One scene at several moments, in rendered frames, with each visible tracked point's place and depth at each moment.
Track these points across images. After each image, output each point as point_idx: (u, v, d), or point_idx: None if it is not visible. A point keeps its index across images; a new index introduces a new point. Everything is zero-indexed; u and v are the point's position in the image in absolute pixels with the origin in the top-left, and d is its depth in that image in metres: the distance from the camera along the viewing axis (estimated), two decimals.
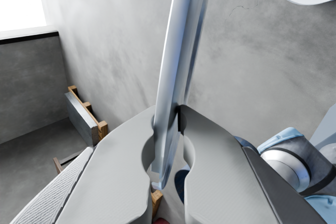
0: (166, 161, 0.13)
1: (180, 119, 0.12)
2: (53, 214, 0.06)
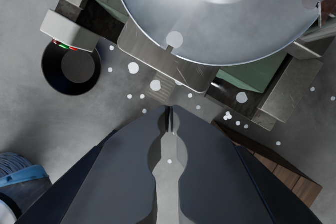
0: (177, 48, 0.27)
1: (173, 119, 0.11)
2: (60, 211, 0.06)
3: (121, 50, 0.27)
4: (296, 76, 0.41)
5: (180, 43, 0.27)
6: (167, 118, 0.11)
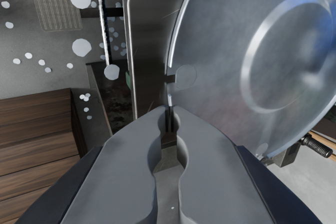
0: (264, 150, 0.29)
1: (173, 119, 0.11)
2: (60, 211, 0.06)
3: (127, 3, 0.13)
4: None
5: (266, 147, 0.28)
6: (167, 118, 0.11)
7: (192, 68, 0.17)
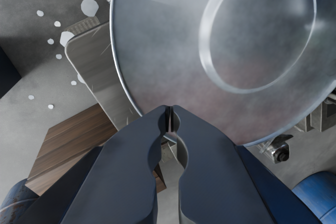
0: None
1: (173, 119, 0.11)
2: (60, 211, 0.06)
3: (67, 57, 0.17)
4: None
5: None
6: (167, 118, 0.11)
7: (327, 71, 0.25)
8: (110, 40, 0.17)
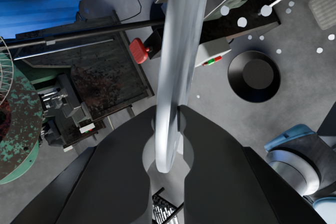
0: None
1: (179, 119, 0.12)
2: (54, 213, 0.06)
3: None
4: None
5: None
6: None
7: (292, 5, 0.92)
8: (161, 163, 0.14)
